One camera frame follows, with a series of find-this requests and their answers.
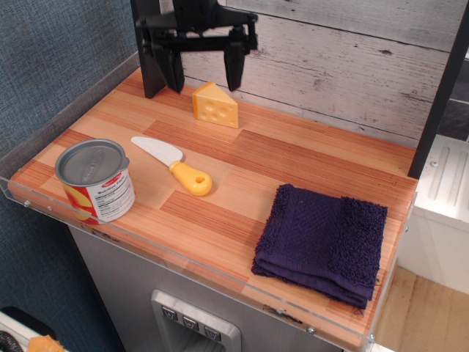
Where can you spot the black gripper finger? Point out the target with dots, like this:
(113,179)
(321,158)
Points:
(170,64)
(234,59)

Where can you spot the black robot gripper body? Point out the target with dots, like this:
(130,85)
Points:
(197,26)

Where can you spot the white knife yellow handle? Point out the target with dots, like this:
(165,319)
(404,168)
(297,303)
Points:
(194,181)

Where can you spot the toy tin can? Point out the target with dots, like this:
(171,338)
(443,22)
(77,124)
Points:
(95,177)

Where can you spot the yellow toy cheese wedge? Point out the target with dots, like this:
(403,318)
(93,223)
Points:
(212,104)

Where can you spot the folded purple towel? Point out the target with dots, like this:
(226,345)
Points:
(327,244)

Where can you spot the silver toy fridge cabinet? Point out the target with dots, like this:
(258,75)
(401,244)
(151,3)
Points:
(125,282)

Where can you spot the silver ice dispenser panel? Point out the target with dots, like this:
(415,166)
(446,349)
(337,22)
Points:
(184,327)

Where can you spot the white toy sink unit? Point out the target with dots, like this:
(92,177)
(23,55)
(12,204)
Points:
(434,244)

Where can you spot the black orange object corner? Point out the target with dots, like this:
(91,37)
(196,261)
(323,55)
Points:
(18,329)

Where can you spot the black left shelf post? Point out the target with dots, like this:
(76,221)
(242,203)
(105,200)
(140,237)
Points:
(152,77)

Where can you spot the black shelf post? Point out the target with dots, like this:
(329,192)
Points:
(444,90)
(152,77)

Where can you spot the black right shelf post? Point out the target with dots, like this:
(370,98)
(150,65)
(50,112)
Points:
(444,90)

